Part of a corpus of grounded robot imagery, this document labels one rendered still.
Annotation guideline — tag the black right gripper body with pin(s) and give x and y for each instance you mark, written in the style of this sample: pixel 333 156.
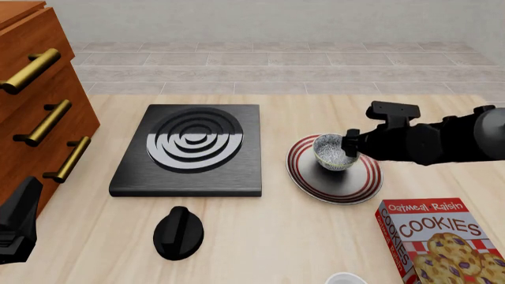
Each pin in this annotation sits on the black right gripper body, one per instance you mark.
pixel 384 145

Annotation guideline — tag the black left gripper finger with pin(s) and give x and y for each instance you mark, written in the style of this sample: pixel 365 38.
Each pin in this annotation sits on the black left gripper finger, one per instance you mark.
pixel 25 201

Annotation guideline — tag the plate with red rings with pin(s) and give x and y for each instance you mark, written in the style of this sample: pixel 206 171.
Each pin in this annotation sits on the plate with red rings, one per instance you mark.
pixel 339 186

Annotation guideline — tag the round black stove knob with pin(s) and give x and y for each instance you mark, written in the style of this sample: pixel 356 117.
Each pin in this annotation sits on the round black stove knob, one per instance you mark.
pixel 177 236

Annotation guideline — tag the flat black stove plate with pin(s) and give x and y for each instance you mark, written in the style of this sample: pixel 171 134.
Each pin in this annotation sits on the flat black stove plate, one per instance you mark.
pixel 134 180

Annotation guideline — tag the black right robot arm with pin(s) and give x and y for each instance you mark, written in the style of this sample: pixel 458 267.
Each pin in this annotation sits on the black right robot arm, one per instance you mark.
pixel 461 139

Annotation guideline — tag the wooden cabinet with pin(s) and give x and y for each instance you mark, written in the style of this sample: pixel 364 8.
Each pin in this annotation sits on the wooden cabinet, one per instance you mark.
pixel 23 35

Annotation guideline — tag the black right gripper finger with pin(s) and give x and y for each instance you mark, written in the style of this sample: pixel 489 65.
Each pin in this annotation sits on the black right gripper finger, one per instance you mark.
pixel 350 145

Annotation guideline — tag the patterned black bowl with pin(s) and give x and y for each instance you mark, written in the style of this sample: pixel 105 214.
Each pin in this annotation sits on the patterned black bowl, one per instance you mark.
pixel 329 151

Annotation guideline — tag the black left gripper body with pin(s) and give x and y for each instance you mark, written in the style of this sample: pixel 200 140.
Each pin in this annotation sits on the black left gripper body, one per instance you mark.
pixel 13 245

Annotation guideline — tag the oatmeal raisin cookies box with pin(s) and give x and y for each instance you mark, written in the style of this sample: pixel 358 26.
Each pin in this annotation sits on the oatmeal raisin cookies box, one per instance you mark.
pixel 438 230

